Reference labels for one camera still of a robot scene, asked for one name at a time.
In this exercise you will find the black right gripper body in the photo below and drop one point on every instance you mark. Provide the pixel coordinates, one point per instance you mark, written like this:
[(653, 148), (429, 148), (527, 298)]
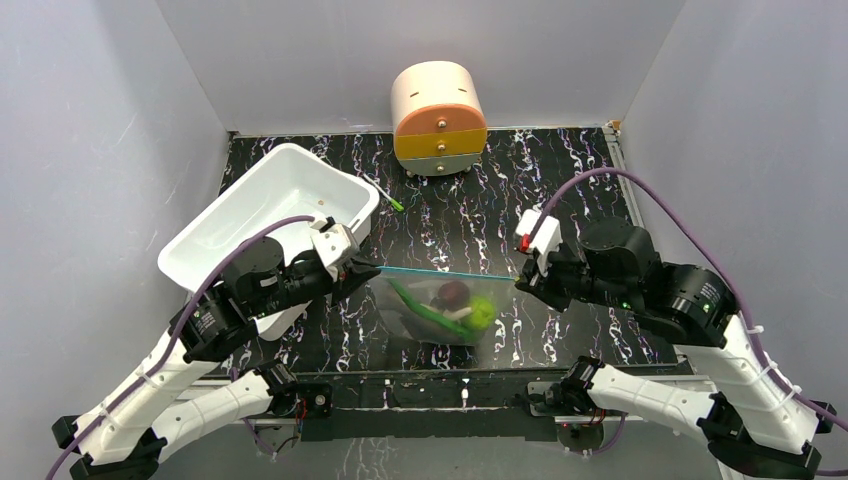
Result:
[(548, 278)]

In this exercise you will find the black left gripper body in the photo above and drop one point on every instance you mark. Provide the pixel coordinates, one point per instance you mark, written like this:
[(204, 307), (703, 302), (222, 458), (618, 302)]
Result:
[(304, 282)]

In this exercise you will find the green toy apple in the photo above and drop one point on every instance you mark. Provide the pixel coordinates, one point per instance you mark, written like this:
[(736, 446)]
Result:
[(482, 314)]

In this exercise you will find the clear zip top bag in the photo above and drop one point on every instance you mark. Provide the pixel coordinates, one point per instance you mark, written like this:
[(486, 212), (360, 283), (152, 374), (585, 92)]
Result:
[(499, 289)]

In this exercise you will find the cream toy garlic piece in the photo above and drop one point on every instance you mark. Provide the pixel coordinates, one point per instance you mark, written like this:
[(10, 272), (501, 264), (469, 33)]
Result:
[(452, 315)]

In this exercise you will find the green toy chili pepper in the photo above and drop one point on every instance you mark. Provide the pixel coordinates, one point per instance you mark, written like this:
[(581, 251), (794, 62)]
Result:
[(425, 325)]

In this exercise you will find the white plastic bin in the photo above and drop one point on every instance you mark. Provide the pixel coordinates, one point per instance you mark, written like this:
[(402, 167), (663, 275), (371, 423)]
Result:
[(286, 182)]

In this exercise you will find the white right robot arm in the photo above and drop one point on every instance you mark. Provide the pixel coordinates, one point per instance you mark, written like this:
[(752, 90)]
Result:
[(748, 423)]

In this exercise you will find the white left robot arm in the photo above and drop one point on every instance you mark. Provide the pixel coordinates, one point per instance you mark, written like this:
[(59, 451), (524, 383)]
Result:
[(144, 422)]

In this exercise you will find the green white pen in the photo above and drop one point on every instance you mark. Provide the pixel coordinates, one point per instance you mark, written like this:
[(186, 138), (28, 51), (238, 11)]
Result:
[(396, 205)]

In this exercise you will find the round orange drawer cabinet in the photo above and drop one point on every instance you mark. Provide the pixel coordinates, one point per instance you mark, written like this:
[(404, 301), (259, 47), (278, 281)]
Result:
[(439, 127)]

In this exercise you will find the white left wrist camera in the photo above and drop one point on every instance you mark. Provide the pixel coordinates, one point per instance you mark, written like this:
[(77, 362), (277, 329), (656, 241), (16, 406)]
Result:
[(334, 244)]

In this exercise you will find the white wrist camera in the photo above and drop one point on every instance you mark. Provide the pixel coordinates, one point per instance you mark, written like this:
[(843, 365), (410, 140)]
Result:
[(334, 244), (539, 243)]

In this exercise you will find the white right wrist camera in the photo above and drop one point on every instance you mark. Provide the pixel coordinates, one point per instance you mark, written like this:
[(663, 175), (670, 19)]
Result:
[(539, 243)]

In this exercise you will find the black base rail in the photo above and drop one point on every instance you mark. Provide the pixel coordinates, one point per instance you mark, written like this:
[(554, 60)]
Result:
[(446, 404)]

